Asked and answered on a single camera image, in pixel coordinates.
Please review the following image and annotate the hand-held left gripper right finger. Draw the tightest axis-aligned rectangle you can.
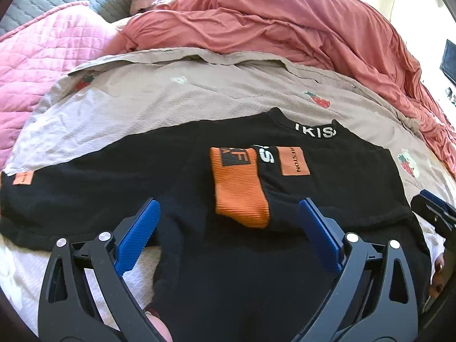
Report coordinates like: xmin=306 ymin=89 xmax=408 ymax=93
xmin=290 ymin=198 xmax=423 ymax=342

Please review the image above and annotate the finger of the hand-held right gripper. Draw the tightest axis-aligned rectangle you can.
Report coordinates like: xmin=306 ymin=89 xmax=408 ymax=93
xmin=410 ymin=189 xmax=456 ymax=237

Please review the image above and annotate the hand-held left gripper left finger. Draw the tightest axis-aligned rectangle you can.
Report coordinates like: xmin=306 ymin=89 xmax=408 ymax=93
xmin=37 ymin=198 xmax=168 ymax=342

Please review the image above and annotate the black sweater with orange patches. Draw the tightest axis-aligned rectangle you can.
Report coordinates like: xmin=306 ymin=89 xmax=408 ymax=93
xmin=0 ymin=107 xmax=433 ymax=342

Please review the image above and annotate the person's right hand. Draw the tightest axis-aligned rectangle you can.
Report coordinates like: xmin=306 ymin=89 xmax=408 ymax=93
xmin=429 ymin=253 xmax=450 ymax=300

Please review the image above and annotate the person's left hand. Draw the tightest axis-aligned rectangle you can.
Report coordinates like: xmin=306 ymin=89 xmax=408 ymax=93
xmin=144 ymin=308 xmax=174 ymax=342

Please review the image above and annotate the dark screen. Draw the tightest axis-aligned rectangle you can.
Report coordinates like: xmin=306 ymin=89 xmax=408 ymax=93
xmin=440 ymin=39 xmax=456 ymax=86

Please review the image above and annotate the beige strawberry print blanket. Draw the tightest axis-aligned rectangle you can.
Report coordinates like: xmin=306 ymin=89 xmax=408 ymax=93
xmin=0 ymin=48 xmax=456 ymax=342

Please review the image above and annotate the pink quilted blanket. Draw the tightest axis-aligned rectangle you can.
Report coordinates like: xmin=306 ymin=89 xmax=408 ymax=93
xmin=0 ymin=0 xmax=125 ymax=172

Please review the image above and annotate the salmon pink duvet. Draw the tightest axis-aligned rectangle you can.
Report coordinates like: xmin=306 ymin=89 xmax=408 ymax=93
xmin=119 ymin=0 xmax=456 ymax=182

